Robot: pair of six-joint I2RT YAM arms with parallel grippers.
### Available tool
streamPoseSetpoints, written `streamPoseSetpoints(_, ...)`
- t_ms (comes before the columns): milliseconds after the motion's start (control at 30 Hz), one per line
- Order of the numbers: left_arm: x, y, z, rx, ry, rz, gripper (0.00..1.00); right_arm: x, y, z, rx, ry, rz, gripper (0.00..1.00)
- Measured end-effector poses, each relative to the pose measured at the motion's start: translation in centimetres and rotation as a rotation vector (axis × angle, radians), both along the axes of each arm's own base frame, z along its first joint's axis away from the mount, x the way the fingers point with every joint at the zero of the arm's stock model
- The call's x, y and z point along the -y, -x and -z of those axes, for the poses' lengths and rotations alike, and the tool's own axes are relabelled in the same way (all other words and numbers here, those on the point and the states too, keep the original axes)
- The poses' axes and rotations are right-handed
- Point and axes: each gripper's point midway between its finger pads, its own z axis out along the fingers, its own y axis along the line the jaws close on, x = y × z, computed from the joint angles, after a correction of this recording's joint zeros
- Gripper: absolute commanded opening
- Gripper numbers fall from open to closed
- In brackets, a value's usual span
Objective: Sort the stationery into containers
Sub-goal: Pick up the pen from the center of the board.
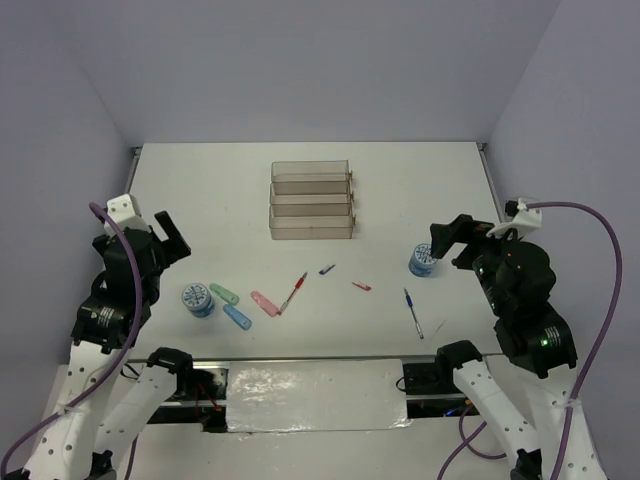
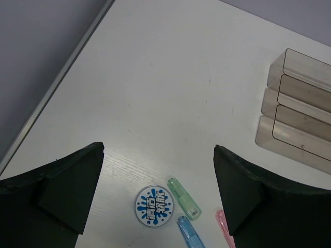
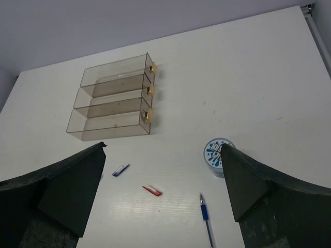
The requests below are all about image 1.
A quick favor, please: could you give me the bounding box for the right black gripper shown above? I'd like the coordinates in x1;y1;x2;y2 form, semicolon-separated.
428;210;523;311

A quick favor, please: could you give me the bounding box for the blue gel pen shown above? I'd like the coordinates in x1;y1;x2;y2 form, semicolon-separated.
403;287;425;340

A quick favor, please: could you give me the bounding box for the red pen cap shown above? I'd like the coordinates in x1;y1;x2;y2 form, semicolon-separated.
351;282;372;292

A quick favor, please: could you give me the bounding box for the blue pen cap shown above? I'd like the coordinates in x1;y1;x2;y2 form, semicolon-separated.
318;264;336;275

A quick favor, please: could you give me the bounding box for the red gel pen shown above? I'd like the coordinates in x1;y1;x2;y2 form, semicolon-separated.
278;271;308;315

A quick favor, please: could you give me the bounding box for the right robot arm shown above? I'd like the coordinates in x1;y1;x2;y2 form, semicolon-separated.
430;206;606;479

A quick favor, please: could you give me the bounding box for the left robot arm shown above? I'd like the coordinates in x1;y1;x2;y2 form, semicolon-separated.
1;204;196;479

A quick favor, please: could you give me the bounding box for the right blue tape roll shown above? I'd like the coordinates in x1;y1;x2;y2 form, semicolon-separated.
408;243;437;278

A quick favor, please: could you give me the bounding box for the blue tape roll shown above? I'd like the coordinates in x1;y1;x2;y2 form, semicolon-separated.
408;243;437;278
181;283;215;318

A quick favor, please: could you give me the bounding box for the left blue tape roll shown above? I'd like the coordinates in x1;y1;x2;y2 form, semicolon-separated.
181;283;215;318

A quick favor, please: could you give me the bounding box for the blue correction tape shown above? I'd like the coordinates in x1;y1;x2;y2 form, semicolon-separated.
223;304;252;331

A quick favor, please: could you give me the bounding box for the middle clear drawer container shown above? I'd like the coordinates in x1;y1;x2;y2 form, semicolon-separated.
270;181;353;205

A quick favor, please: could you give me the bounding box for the clear drawer container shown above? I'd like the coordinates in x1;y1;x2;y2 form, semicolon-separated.
269;203;355;240
271;160;351;183
270;181;353;205

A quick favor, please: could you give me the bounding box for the pink correction tape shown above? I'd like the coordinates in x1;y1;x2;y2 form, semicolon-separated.
250;291;280;317

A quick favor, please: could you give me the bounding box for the near clear drawer container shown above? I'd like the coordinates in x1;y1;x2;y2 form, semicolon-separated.
269;203;355;240

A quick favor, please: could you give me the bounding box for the far clear drawer container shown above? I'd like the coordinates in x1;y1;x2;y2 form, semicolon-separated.
271;160;351;183

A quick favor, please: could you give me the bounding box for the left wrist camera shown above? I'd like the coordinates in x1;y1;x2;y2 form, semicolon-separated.
105;194;148;232

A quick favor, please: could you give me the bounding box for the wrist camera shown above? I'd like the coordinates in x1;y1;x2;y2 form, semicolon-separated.
486;197;542;239
105;194;148;232

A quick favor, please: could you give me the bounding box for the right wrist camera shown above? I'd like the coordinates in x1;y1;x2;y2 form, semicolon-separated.
486;197;542;239

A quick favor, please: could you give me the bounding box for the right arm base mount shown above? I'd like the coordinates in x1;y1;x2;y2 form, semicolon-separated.
395;361;470;420

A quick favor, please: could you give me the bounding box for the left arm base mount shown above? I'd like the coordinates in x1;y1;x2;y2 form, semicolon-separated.
148;368;228;433

